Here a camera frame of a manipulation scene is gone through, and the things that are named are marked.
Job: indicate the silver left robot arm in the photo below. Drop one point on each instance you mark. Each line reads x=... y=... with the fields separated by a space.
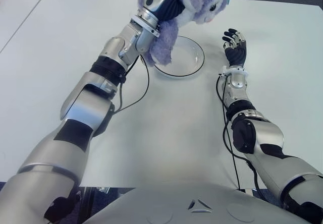
x=83 y=113

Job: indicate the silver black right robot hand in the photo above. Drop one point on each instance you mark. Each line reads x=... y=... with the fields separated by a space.
x=236 y=52

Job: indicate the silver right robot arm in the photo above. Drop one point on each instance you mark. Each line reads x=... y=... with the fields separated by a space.
x=270 y=135

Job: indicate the grey robot torso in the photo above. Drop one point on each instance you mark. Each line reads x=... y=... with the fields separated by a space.
x=164 y=201

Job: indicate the purple plush bunny doll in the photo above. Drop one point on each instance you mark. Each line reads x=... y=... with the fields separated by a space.
x=202 y=2

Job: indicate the white plate with black rim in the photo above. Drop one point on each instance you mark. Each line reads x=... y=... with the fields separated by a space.
x=186 y=60

